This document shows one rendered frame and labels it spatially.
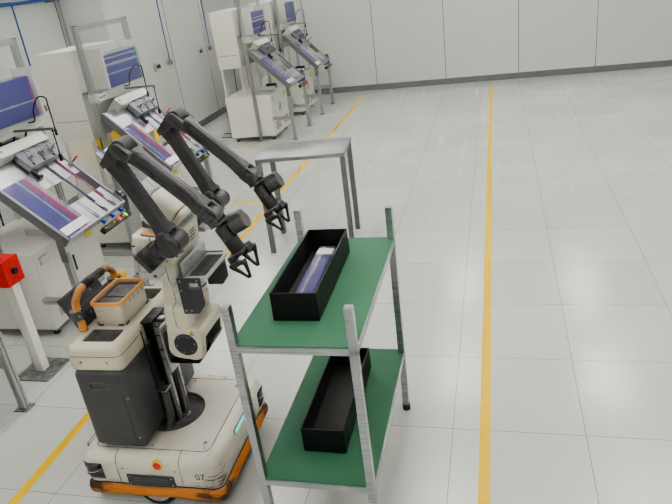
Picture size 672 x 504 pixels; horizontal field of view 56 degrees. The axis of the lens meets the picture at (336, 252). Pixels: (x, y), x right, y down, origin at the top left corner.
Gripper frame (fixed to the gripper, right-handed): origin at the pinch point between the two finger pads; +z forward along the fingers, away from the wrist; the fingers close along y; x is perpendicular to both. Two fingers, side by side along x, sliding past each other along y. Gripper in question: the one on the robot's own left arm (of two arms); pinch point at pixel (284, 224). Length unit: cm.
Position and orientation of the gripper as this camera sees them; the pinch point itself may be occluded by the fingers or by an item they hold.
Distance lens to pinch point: 267.1
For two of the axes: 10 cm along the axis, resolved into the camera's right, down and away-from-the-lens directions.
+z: 5.4, 8.0, 2.6
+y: 2.0, -4.2, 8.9
